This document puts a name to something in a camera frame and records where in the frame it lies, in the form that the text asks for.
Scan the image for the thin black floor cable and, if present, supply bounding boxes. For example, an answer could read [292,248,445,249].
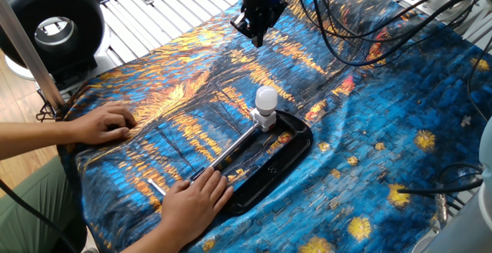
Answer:
[0,178,80,253]

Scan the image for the silver lamp rod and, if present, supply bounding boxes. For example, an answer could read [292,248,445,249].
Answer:
[190,121,259,184]

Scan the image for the aluminium frame post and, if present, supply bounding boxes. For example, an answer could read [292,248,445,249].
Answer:
[0,0,66,112]

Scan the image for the person's left hand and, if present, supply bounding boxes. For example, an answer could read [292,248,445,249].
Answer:
[68,102,138,146]

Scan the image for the black ring fan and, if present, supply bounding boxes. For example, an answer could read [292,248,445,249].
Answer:
[0,0,112,87]

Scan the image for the green trousers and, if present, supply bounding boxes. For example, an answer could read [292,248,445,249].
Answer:
[0,155,88,253]

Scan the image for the silver cable plug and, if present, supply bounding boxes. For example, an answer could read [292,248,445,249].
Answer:
[434,191,450,225]

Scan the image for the dark tangled cord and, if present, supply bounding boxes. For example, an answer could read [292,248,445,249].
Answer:
[35,89,58,123]

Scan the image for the black base cable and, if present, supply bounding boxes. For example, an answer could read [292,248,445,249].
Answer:
[395,162,484,210]

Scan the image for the person's right hand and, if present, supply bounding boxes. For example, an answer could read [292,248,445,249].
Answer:
[159,167,234,246]

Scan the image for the white lamp socket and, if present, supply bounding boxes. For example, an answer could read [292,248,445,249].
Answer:
[249,108,278,133]

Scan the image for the small silver stick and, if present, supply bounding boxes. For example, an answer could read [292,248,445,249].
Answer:
[148,178,167,197]

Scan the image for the white light bulb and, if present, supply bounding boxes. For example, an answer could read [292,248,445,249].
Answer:
[254,85,279,116]

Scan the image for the blue orange painted tablecloth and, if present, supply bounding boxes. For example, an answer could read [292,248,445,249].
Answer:
[57,0,492,253]

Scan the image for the person's left forearm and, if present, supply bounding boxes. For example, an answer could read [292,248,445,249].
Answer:
[0,121,76,161]

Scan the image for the person's right forearm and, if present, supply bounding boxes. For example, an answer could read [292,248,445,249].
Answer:
[121,221,193,253]

